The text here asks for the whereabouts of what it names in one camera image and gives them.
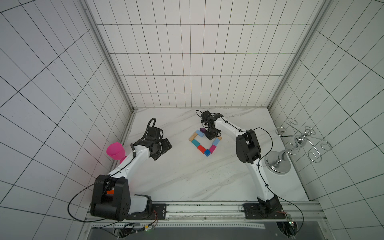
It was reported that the magenta block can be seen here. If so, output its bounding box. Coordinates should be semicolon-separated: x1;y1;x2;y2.
209;145;217;154

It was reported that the pink plastic goblet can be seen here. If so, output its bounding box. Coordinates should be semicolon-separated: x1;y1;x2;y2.
107;143;127;164

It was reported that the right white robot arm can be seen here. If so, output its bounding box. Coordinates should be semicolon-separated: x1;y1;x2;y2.
196;110;280;218

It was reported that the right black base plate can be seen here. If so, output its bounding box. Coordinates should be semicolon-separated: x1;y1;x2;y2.
241;203;286;220

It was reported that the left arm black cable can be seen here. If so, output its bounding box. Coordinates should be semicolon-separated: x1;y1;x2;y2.
67;143;136;223

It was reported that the aluminium mounting rail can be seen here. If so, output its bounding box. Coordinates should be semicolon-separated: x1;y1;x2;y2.
85;200;326;224

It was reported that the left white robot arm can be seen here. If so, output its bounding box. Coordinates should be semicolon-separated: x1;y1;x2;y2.
90;127;172;221

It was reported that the chrome wire cup rack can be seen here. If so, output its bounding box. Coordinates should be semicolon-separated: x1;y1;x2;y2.
265;118;333;175

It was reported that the red block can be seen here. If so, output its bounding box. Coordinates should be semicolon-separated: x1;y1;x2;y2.
197;145;206;154

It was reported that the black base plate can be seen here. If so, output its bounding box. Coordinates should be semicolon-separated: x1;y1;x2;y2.
126;203;167;221
241;203;286;220

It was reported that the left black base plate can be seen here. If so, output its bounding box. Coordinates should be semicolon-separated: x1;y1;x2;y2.
126;203;167;221

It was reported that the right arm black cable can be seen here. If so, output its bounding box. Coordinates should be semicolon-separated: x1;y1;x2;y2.
253;127;305;233

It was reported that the teal block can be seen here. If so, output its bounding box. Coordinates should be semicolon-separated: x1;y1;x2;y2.
192;140;201;148

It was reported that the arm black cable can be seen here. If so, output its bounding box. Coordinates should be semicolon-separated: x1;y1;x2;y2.
67;143;136;223
253;127;305;233

